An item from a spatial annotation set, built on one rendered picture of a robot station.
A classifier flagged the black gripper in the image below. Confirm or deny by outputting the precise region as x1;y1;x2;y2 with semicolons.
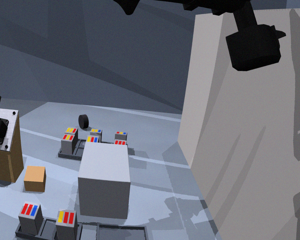
183;0;286;71

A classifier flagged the grey flat panel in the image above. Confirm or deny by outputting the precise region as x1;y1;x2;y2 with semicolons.
177;8;300;240

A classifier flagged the black cylinder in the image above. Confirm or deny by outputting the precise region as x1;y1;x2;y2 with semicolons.
78;115;89;129

